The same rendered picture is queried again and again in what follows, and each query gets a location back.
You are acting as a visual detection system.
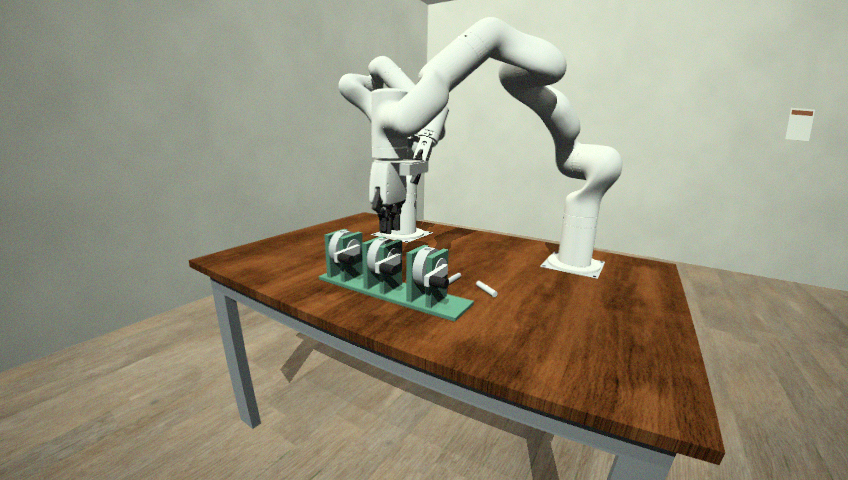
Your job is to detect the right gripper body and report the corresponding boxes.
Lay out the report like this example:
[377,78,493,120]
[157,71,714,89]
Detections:
[413,136,436,161]

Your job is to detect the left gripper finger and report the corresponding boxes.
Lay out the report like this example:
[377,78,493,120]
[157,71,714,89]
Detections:
[372,186,392,234]
[390,199,406,231]

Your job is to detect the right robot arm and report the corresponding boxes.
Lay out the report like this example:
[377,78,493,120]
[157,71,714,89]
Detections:
[339,56,449,239]

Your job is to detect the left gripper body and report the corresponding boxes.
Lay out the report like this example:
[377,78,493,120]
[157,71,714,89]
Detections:
[369,160,407,206]

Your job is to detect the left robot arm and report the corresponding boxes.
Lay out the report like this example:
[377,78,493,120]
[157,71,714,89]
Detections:
[372,17,622,274]

